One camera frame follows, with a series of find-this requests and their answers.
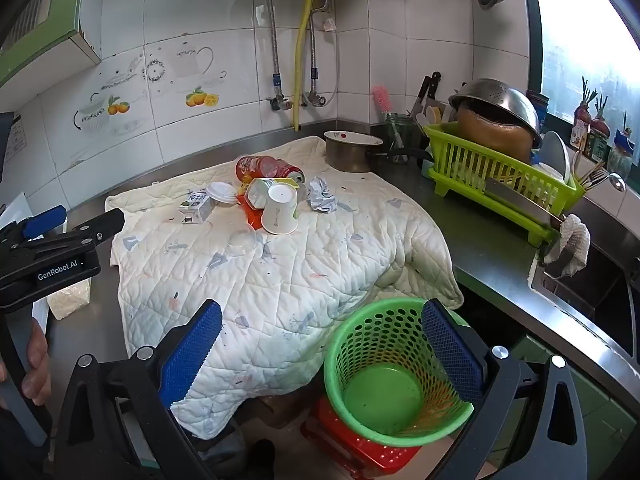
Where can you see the green base cabinet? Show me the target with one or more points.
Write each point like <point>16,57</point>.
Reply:
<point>600,410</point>

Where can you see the green wall cabinet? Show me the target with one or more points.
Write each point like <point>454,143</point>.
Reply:
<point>55,10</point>

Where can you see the metal water valve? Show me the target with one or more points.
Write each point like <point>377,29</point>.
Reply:
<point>280,102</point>

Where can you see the plain white plate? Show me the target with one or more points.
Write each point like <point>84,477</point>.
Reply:
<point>555,152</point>

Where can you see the white blue milk carton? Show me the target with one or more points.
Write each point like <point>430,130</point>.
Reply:
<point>197,206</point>

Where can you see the brown clay pot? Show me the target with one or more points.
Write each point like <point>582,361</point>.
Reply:
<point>492,132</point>

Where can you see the sprouting onion in bottle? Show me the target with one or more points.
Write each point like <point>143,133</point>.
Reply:
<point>582,115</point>
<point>600,127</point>

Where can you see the steel cleaver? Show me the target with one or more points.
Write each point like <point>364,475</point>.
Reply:
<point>515,197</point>

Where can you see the red plastic stool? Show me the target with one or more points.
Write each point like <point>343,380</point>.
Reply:
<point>350,455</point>

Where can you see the metal ladle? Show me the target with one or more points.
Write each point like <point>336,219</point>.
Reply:
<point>616,181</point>

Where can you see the window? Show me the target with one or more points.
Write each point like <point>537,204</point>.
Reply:
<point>575,35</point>

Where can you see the white plate with red print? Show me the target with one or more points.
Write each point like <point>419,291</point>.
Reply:
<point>350,136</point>

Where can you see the small white tag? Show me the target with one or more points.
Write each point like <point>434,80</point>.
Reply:
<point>329,24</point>

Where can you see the metal colander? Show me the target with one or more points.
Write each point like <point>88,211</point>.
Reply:
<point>500,102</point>

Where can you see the white dish cloth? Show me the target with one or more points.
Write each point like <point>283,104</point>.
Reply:
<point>572,237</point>

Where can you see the white quilted blanket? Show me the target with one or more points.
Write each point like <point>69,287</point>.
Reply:
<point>300,280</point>

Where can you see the green plastic dish rack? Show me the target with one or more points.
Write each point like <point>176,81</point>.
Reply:
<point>465,160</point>

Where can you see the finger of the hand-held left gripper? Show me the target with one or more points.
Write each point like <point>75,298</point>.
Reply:
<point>102,225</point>
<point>45,221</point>

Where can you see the clear plastic bag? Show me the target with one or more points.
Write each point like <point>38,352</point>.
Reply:
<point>70,300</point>

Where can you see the yellow snack packet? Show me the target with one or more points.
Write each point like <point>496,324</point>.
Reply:
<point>257,191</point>

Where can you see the white paper cup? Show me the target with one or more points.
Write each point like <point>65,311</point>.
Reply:
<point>280,212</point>

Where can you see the white plastic lid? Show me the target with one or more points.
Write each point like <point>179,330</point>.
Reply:
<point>222,191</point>

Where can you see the clear plastic lid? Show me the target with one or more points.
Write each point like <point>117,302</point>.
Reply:
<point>245,245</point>

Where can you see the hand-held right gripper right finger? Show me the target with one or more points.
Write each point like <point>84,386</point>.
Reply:
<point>452,352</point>

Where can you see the pink bottle brush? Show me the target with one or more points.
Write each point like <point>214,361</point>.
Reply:
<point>381,99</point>

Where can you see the glass jar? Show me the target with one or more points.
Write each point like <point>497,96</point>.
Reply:
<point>400,135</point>

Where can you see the crumpled silver wrapper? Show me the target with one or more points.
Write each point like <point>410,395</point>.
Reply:
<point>322,197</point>

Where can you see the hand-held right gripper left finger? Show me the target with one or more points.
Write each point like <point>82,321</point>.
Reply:
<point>192,355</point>

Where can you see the green perforated plastic basket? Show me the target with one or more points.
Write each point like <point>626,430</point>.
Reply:
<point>380,395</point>

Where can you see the steel kitchen sink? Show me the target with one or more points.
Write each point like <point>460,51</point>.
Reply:
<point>600,290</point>

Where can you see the person's left hand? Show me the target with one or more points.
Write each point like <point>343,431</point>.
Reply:
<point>37,365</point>

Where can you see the metal saucepan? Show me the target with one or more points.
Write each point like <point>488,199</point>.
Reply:
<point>347,157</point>

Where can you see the red drink can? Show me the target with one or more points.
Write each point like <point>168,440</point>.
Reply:
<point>262,166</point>

